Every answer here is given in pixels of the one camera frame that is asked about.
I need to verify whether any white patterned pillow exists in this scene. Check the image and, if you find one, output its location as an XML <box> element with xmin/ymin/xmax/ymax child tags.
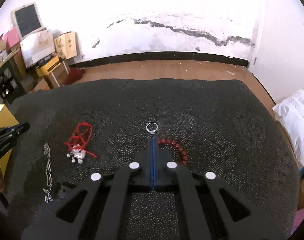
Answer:
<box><xmin>272</xmin><ymin>89</ymin><xmax>304</xmax><ymax>166</ymax></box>

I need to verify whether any yellow flat box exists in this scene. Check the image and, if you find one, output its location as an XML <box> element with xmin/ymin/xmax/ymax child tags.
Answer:
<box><xmin>36</xmin><ymin>56</ymin><xmax>60</xmax><ymax>77</ymax></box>

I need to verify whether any tan cardboard gift box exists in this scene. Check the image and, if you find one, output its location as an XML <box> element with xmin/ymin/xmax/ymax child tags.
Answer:
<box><xmin>54</xmin><ymin>31</ymin><xmax>77</xmax><ymax>60</ymax></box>

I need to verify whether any yellow white box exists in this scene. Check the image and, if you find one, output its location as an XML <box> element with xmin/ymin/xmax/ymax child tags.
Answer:
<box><xmin>0</xmin><ymin>103</ymin><xmax>20</xmax><ymax>178</ymax></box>

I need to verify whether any brown cardboard box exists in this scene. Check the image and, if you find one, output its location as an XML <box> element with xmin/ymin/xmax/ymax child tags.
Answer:
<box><xmin>44</xmin><ymin>61</ymin><xmax>70</xmax><ymax>89</ymax></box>

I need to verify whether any dark red bead bracelet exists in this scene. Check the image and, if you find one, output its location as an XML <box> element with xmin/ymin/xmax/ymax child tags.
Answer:
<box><xmin>157</xmin><ymin>139</ymin><xmax>189</xmax><ymax>166</ymax></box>

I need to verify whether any silver chain necklace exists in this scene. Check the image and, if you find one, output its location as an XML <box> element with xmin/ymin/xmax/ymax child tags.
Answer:
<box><xmin>42</xmin><ymin>142</ymin><xmax>54</xmax><ymax>203</ymax></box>

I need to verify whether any pink box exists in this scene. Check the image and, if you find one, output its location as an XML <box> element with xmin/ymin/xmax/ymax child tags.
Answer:
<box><xmin>2</xmin><ymin>28</ymin><xmax>20</xmax><ymax>50</ymax></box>

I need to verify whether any silver ring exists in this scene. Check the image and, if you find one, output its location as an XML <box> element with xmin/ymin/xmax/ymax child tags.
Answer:
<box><xmin>145</xmin><ymin>122</ymin><xmax>159</xmax><ymax>134</ymax></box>

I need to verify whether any white framed blackboard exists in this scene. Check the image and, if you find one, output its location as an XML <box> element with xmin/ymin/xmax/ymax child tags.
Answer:
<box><xmin>11</xmin><ymin>3</ymin><xmax>44</xmax><ymax>40</ymax></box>

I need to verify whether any red string silver charm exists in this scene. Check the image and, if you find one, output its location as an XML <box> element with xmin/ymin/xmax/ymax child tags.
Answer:
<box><xmin>64</xmin><ymin>122</ymin><xmax>98</xmax><ymax>165</ymax></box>

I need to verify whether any black shelf rack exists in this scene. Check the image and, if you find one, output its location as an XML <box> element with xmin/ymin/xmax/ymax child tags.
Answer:
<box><xmin>0</xmin><ymin>49</ymin><xmax>27</xmax><ymax>106</ymax></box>

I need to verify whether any red cloth on floor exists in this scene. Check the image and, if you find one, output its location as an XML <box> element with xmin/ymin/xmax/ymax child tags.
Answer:
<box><xmin>64</xmin><ymin>68</ymin><xmax>86</xmax><ymax>85</ymax></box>

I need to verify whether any black patterned table cloth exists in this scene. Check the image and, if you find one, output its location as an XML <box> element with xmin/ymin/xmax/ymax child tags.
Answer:
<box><xmin>4</xmin><ymin>79</ymin><xmax>300</xmax><ymax>239</ymax></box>

